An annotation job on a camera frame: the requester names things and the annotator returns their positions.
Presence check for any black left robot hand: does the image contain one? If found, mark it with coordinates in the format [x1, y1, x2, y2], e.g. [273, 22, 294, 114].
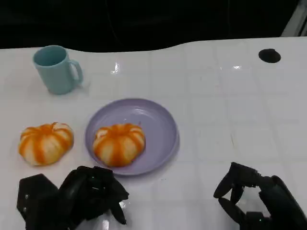
[57, 165, 130, 230]

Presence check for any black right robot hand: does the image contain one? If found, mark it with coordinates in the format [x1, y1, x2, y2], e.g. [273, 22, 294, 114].
[213, 162, 302, 230]

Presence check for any orange white toy bread roll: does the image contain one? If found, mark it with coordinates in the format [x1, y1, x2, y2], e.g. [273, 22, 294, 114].
[18, 122, 74, 167]
[92, 123, 146, 168]

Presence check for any lilac plate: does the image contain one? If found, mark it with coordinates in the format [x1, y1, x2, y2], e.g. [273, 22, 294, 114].
[84, 98, 180, 177]

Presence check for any pale green mug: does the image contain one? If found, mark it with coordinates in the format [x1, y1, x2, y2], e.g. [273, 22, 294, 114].
[32, 45, 84, 95]

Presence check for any black round table grommet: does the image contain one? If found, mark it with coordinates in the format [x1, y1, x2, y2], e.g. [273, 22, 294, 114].
[258, 48, 282, 64]

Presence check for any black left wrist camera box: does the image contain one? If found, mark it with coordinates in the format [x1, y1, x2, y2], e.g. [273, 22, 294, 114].
[16, 173, 59, 223]

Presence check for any white furniture frame bar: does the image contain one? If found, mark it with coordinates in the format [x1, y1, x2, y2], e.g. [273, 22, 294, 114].
[282, 0, 307, 37]

